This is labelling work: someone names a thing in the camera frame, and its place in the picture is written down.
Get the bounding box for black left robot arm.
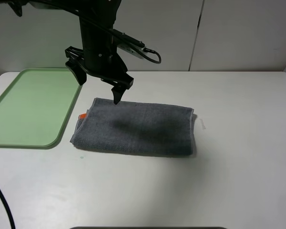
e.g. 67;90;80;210
6;0;144;104

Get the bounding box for grey towel with orange pattern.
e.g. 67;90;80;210
70;98;196;157

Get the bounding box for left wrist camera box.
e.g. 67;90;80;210
111;28;148;60

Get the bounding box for black left camera cable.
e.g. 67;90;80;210
0;9;162;229

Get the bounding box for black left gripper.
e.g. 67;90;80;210
65;46;133;105

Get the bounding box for light green plastic tray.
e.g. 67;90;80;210
0;68;82;149

